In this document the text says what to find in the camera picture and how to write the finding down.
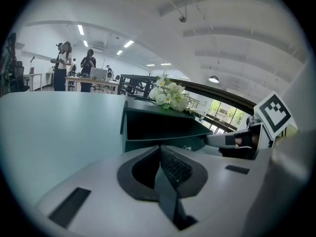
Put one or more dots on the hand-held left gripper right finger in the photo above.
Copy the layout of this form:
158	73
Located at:
222	194

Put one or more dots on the dark green drawer box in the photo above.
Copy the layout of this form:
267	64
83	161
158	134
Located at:
143	105

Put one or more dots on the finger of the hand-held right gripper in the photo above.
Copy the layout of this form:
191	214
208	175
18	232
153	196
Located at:
217	139

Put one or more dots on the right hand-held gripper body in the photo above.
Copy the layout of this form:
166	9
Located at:
274	112

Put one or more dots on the black office chair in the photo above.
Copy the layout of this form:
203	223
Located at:
19	78

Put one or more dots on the large glass window wall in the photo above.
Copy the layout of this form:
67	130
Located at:
222	112

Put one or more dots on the group of ceiling light panels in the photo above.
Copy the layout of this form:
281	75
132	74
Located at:
80	30

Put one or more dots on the white boxy device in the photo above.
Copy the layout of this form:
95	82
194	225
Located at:
98	73

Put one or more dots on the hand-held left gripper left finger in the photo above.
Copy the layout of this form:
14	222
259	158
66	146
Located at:
103	201

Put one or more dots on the yellow-green cloth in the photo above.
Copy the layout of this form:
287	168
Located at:
288	132

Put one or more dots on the black pendant lamp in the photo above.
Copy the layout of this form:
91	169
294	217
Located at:
213	79

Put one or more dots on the wooden table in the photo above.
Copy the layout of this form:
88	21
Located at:
98	82

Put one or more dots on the small ceiling-mounted sensor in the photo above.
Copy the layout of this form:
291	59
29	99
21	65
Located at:
182	19

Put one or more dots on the white flower bouquet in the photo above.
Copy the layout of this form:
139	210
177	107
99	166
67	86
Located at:
170	95

